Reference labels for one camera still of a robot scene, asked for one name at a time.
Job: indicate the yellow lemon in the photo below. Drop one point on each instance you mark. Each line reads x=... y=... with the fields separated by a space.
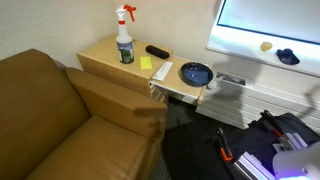
x=265 y=46

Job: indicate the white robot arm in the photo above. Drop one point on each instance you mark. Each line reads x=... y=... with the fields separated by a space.
x=300 y=164

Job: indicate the light wood nightstand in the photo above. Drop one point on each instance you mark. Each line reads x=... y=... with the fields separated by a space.
x=102 y=60

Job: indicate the dark blue object on windowsill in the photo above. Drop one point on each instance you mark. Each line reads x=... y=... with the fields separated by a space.
x=286 y=56

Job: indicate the yellow sponge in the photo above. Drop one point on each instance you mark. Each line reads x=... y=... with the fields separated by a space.
x=145 y=62

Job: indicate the dark blue bowl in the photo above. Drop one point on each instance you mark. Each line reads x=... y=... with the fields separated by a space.
x=195 y=74

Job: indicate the white spray bottle red trigger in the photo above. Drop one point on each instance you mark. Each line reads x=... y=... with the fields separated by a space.
x=124 y=40

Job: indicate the sticker label on heater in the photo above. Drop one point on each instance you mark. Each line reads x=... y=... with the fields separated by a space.
x=230 y=78

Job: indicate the brown leather armchair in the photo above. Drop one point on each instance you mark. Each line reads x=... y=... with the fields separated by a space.
x=59 y=123

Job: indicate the orange handled clamp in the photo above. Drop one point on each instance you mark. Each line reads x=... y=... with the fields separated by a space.
x=224 y=149

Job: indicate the aluminium extrusion rail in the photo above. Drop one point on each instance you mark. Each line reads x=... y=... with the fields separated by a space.
x=253 y=169

